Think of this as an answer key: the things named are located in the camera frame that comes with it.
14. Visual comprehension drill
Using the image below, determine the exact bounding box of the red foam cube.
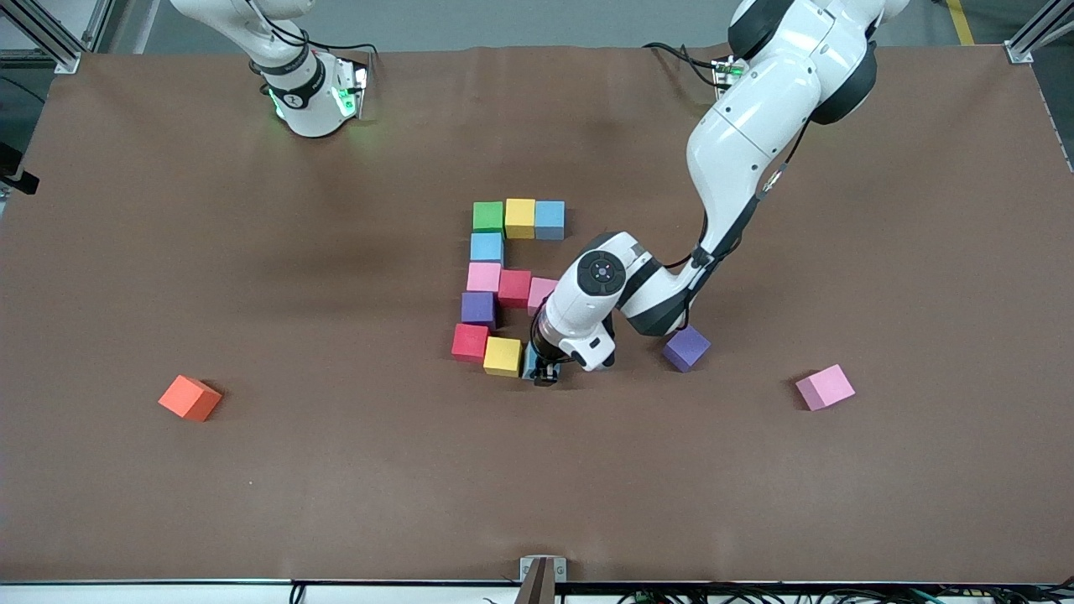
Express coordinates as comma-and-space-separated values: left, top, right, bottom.
499, 269, 534, 310
451, 323, 492, 365

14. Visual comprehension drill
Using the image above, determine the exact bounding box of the purple foam cube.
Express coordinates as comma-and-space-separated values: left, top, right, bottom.
661, 325, 712, 373
461, 291, 498, 330

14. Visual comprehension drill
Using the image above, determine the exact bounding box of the aluminium frame post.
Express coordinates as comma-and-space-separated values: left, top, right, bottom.
0, 0, 114, 75
1004, 0, 1074, 65

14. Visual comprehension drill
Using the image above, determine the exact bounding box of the black base cable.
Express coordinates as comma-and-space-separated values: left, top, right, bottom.
277, 23, 380, 60
642, 42, 727, 89

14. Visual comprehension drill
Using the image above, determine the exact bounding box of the brown table cover sheet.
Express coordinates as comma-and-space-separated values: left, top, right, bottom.
0, 44, 1074, 586

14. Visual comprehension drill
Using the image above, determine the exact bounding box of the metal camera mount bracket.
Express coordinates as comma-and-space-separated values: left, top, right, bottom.
516, 555, 567, 604

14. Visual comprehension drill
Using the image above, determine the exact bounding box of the orange foam cube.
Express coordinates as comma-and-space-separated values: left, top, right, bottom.
158, 374, 223, 423

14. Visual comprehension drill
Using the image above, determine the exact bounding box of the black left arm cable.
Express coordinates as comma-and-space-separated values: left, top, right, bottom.
530, 117, 811, 338

